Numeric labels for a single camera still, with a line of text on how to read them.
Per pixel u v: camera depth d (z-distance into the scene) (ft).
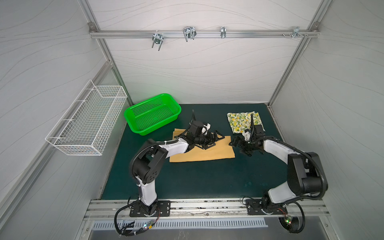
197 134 2.41
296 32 2.51
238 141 2.74
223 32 2.57
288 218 2.36
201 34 2.60
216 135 2.57
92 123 2.30
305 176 1.48
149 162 1.58
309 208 2.49
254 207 2.41
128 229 2.27
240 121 3.53
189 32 2.51
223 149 3.05
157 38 2.62
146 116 3.70
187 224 2.30
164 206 2.45
